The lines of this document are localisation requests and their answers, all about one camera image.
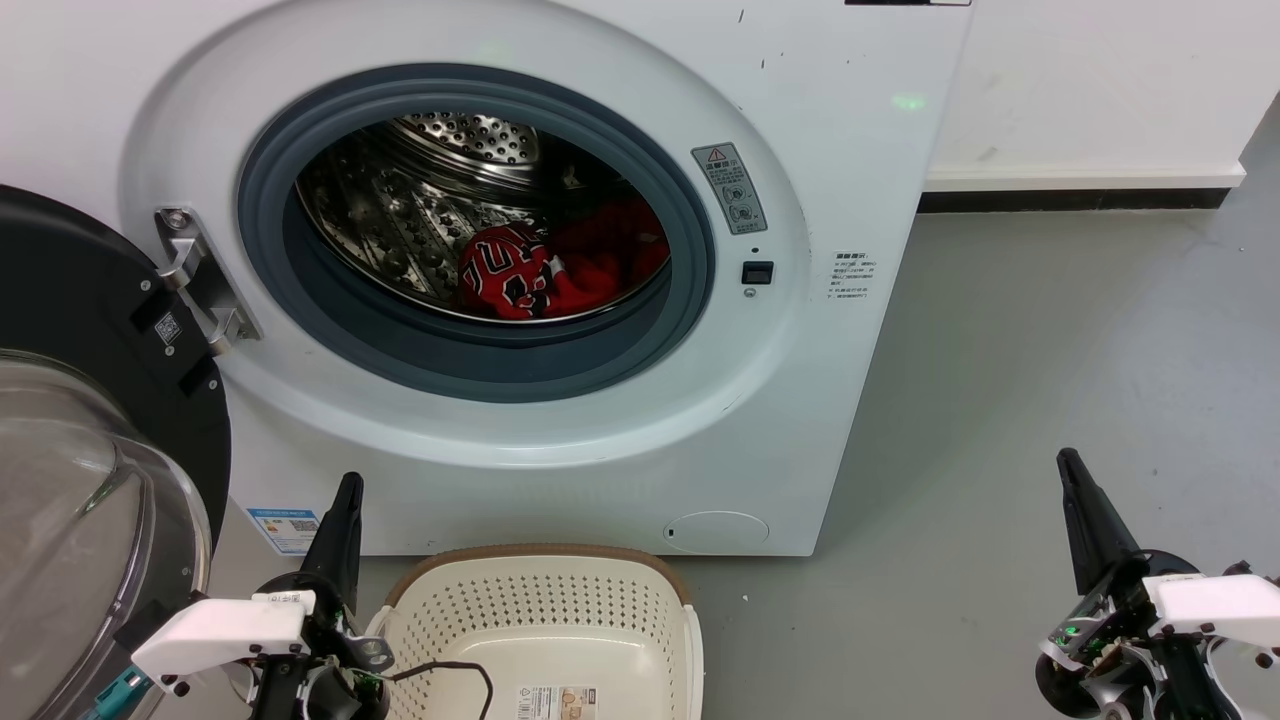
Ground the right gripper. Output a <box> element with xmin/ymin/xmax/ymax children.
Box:
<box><xmin>1035</xmin><ymin>448</ymin><xmax>1280</xmax><ymax>720</ymax></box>

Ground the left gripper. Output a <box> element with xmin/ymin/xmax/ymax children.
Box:
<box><xmin>130</xmin><ymin>472</ymin><xmax>396</xmax><ymax>720</ymax></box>

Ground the red sports jersey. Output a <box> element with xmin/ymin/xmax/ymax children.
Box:
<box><xmin>459</xmin><ymin>197</ymin><xmax>671</xmax><ymax>321</ymax></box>

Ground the cream perforated laundry basket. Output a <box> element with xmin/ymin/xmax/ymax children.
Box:
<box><xmin>365</xmin><ymin>544</ymin><xmax>705</xmax><ymax>720</ymax></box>

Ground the white printed product label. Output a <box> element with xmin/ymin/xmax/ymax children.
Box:
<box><xmin>517</xmin><ymin>685</ymin><xmax>599</xmax><ymax>720</ymax></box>

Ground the stainless steel washing machine drum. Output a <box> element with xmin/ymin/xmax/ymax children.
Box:
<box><xmin>296</xmin><ymin>112</ymin><xmax>671</xmax><ymax>325</ymax></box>

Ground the black washer door with glass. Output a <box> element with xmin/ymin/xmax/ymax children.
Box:
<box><xmin>0</xmin><ymin>185</ymin><xmax>233</xmax><ymax>720</ymax></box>

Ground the blue energy label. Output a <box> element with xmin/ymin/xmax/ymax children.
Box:
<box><xmin>246</xmin><ymin>507</ymin><xmax>323</xmax><ymax>557</ymax></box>

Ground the grey rubber door gasket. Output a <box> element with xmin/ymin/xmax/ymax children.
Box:
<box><xmin>236</xmin><ymin>63</ymin><xmax>717</xmax><ymax>404</ymax></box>

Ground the teal left gripper connector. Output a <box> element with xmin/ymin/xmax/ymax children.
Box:
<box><xmin>95</xmin><ymin>668</ymin><xmax>151</xmax><ymax>720</ymax></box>

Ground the silver metal door hinge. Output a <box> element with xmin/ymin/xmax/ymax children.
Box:
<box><xmin>153</xmin><ymin>207</ymin><xmax>263</xmax><ymax>358</ymax></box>

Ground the white front-load washing machine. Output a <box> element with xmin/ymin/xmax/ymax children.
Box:
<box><xmin>0</xmin><ymin>0</ymin><xmax>976</xmax><ymax>558</ymax></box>

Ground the black baseboard strip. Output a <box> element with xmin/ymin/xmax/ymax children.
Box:
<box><xmin>918</xmin><ymin>188</ymin><xmax>1231</xmax><ymax>214</ymax></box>

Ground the white text sticker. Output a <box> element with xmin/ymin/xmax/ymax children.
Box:
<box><xmin>828</xmin><ymin>250</ymin><xmax>879</xmax><ymax>303</ymax></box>

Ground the round white filter cover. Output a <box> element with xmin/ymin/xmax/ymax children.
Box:
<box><xmin>663</xmin><ymin>511</ymin><xmax>771</xmax><ymax>554</ymax></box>

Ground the grey warning sticker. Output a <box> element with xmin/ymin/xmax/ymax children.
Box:
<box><xmin>692</xmin><ymin>142</ymin><xmax>769</xmax><ymax>237</ymax></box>

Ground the thin black cable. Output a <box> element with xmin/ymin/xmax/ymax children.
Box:
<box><xmin>390</xmin><ymin>660</ymin><xmax>496</xmax><ymax>720</ymax></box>

